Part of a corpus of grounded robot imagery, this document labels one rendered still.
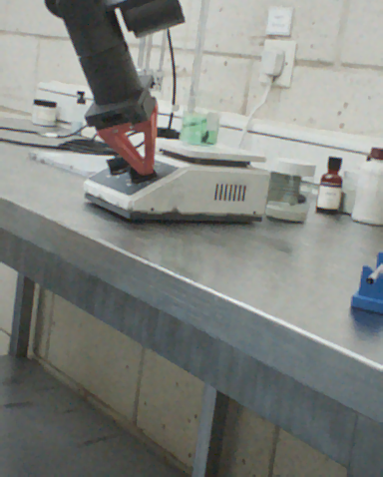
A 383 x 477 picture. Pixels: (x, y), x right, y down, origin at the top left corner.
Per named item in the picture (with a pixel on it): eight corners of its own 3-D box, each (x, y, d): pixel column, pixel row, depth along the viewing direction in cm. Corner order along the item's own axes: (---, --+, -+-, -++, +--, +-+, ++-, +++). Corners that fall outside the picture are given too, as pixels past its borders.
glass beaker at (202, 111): (225, 153, 102) (234, 89, 100) (205, 153, 97) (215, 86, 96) (185, 145, 104) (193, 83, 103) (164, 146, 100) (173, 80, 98)
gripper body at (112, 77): (157, 88, 95) (136, 27, 92) (144, 118, 86) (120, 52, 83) (107, 102, 97) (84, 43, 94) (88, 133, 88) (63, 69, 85)
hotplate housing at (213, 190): (128, 222, 91) (137, 153, 90) (80, 200, 102) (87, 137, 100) (278, 226, 103) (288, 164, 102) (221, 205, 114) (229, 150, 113)
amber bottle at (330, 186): (314, 208, 124) (323, 154, 123) (336, 211, 124) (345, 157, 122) (316, 212, 121) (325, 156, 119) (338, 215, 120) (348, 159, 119)
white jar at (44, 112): (27, 122, 211) (30, 98, 210) (50, 125, 214) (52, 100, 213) (36, 125, 206) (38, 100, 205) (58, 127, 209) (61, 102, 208)
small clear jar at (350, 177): (361, 212, 128) (369, 171, 126) (381, 219, 122) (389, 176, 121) (329, 209, 126) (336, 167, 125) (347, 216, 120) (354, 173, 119)
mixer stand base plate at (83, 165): (86, 177, 124) (86, 170, 123) (26, 156, 139) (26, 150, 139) (229, 182, 143) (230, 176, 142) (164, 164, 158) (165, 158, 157)
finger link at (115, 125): (179, 151, 98) (154, 79, 94) (172, 175, 92) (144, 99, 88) (128, 164, 99) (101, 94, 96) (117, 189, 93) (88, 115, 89)
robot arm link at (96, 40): (58, -2, 89) (53, 7, 84) (118, -22, 88) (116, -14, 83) (82, 58, 92) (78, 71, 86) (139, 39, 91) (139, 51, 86)
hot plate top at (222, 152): (191, 157, 94) (191, 150, 94) (142, 143, 104) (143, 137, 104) (269, 163, 101) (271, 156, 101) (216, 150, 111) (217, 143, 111)
